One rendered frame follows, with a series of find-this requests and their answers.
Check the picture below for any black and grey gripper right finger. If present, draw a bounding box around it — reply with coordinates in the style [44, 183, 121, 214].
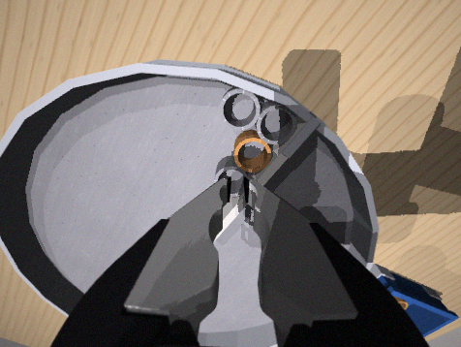
[244, 175, 430, 347]

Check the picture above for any blue open-top crate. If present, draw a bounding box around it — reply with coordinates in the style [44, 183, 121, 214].
[370, 264, 459, 337]

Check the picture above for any bronze bushing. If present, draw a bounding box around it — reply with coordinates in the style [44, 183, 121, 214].
[395, 297, 408, 309]
[233, 130, 271, 173]

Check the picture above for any grey metal bushing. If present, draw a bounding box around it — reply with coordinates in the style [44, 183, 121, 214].
[214, 155, 248, 197]
[219, 86, 261, 131]
[255, 101, 296, 144]

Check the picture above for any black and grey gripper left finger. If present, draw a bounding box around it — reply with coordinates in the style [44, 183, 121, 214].
[50, 175, 231, 347]

